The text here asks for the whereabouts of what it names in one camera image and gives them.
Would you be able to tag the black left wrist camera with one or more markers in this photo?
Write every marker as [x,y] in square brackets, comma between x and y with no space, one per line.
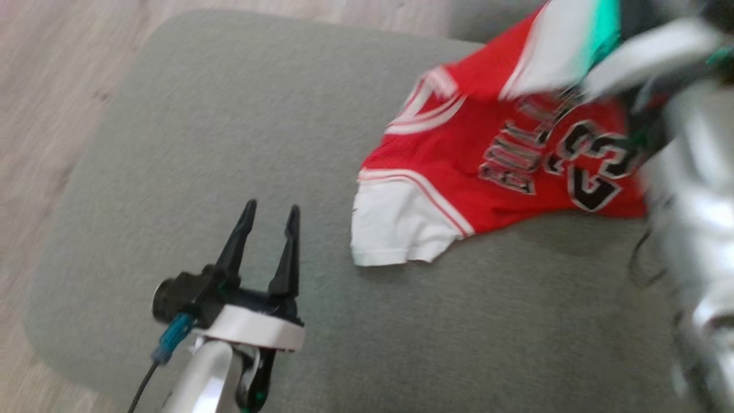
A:
[183,295]

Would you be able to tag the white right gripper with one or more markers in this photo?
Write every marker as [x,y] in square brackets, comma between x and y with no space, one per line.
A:
[648,57]

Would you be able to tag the red number 23 jersey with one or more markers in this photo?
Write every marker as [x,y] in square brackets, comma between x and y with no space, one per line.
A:
[504,155]

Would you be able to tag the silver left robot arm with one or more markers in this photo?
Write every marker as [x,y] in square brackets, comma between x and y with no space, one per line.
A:
[212,378]

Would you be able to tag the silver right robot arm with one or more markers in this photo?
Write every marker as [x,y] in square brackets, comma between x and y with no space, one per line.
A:
[694,229]

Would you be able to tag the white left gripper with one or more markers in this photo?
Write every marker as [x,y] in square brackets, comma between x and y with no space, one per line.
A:
[252,327]

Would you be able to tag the grey fabric sofa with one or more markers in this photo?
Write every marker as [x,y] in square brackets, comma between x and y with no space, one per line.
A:
[287,143]

